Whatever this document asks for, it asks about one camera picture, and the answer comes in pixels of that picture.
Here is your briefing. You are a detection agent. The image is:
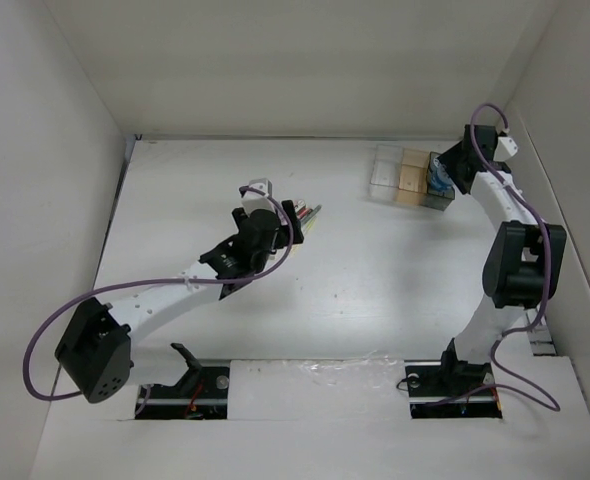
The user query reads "blue cleaning gel jar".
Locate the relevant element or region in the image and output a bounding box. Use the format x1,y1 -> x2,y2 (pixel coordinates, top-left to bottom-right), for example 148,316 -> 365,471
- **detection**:
428,162 -> 453,192
428,152 -> 441,176

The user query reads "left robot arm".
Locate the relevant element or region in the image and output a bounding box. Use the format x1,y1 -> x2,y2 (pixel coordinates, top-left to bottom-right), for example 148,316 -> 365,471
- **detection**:
55,201 -> 303,404

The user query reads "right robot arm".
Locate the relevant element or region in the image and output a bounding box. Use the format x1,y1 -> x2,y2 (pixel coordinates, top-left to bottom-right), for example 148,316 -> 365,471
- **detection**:
369,125 -> 567,394

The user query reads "red pen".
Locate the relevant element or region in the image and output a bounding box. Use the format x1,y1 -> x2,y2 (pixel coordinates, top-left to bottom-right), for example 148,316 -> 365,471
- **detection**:
296,205 -> 312,222

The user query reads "green grey pen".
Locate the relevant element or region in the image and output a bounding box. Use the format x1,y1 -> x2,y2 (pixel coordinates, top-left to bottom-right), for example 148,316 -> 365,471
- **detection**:
301,205 -> 322,227

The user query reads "wooden tray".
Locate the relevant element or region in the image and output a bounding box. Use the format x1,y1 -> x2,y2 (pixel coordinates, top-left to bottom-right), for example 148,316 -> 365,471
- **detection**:
395,148 -> 430,206

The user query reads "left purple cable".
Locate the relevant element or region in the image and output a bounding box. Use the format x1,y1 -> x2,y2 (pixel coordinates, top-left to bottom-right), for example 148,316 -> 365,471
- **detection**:
21,185 -> 296,403

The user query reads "purple cable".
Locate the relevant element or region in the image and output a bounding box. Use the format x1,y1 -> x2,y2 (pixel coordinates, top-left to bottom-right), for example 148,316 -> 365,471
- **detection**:
404,102 -> 561,413
21,185 -> 296,403

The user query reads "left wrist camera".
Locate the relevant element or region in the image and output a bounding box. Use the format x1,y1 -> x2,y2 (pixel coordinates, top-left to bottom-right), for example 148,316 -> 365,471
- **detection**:
240,178 -> 274,216

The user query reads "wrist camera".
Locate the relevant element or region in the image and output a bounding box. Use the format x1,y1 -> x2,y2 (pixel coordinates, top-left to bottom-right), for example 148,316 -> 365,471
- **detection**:
493,131 -> 519,163
240,178 -> 274,216

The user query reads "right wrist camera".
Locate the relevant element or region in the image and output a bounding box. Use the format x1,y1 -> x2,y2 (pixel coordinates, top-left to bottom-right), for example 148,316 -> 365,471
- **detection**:
493,131 -> 519,163

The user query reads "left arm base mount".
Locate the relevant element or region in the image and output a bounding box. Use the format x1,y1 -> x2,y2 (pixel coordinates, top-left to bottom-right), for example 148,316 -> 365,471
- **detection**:
134,343 -> 230,421

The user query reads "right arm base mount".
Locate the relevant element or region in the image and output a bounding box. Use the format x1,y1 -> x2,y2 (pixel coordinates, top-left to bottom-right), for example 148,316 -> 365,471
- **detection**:
397,350 -> 503,420

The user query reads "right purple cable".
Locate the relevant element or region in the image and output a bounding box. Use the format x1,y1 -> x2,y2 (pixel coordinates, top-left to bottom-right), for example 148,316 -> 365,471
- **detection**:
404,102 -> 561,413

